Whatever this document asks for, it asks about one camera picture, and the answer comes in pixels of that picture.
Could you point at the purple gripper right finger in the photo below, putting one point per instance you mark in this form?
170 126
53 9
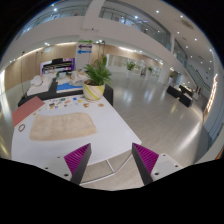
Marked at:
145 160

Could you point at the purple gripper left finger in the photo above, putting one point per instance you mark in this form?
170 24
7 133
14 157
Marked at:
77 161

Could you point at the beige towel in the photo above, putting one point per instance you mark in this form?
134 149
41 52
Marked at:
62 127

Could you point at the black low table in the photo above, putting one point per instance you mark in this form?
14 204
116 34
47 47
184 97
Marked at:
51 93

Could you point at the black sofa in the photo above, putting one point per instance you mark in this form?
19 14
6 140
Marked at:
184 98

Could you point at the blue mat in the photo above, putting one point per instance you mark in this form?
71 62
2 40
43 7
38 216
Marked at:
66 87

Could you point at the white cushion pile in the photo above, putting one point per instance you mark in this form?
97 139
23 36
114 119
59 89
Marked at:
40 84

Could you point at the potted green plant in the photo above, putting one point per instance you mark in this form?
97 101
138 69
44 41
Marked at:
98 77

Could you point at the display screen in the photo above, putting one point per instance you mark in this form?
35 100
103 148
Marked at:
58 65

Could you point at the direction sign pillar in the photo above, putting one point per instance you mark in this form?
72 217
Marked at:
83 53

